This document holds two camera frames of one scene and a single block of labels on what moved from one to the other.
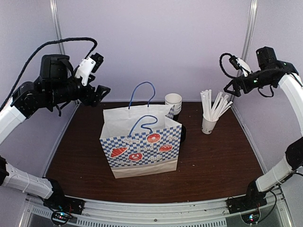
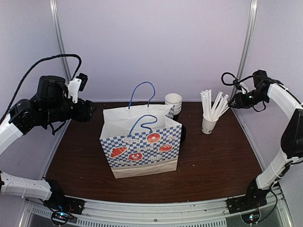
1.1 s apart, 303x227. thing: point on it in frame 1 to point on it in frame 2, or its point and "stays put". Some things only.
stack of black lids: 183,134 stays put
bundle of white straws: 221,104 stays put
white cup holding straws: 208,126 stays put
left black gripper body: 61,92 to 55,111
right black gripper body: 263,80 to 248,102
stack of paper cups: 175,99 stays put
